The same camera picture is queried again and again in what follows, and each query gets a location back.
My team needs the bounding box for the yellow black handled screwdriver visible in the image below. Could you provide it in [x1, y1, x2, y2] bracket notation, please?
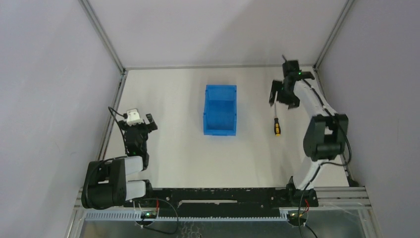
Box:
[273, 103, 281, 136]

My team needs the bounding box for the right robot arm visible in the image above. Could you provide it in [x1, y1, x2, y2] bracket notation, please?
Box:
[268, 59, 352, 208]

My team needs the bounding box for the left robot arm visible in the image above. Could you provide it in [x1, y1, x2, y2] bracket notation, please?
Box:
[81, 110, 158, 210]

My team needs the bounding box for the blue plastic bin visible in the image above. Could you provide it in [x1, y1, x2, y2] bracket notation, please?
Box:
[203, 84, 237, 136]

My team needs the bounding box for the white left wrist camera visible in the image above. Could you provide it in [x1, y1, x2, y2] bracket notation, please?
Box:
[126, 109, 145, 126]

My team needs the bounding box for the left controller board with cables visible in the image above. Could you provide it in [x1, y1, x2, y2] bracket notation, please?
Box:
[134, 198, 180, 235]

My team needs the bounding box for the controller board with cables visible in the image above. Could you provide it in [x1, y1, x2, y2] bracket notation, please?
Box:
[134, 198, 180, 235]
[287, 199, 318, 238]

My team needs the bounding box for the grey slotted cable duct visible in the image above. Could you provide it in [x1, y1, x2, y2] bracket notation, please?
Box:
[85, 210, 289, 222]

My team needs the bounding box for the black mounting rail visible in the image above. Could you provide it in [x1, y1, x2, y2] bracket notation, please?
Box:
[124, 187, 319, 217]

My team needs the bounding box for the right controller board with cables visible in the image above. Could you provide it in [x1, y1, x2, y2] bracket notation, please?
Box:
[287, 199, 318, 238]

